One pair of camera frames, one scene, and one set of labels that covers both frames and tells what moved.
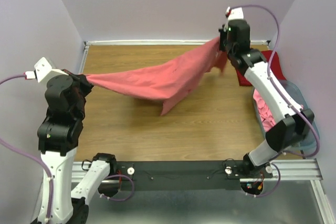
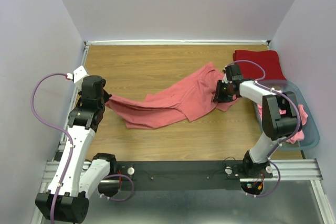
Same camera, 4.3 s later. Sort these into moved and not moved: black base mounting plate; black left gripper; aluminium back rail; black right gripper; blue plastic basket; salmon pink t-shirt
Moved: salmon pink t-shirt; black left gripper; black right gripper
Not moved: aluminium back rail; blue plastic basket; black base mounting plate
